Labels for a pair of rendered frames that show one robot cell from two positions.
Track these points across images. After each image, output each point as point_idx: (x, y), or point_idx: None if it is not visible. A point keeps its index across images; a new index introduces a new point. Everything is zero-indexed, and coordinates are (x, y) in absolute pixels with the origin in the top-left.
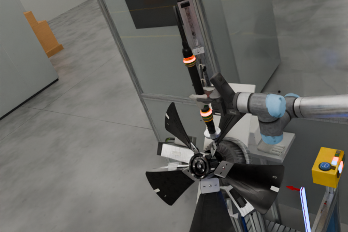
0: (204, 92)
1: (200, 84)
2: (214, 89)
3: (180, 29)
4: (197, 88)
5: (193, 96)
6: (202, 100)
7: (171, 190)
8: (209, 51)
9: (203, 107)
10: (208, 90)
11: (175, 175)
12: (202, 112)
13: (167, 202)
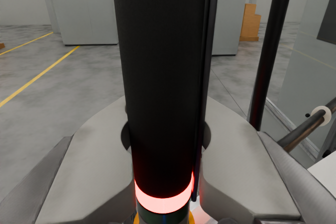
0: (200, 145)
1: (150, 47)
2: (258, 222)
3: None
4: (122, 66)
5: (108, 108)
6: (4, 202)
7: (129, 220)
8: None
9: (139, 213)
10: (211, 163)
11: (133, 214)
12: (137, 217)
13: (123, 223)
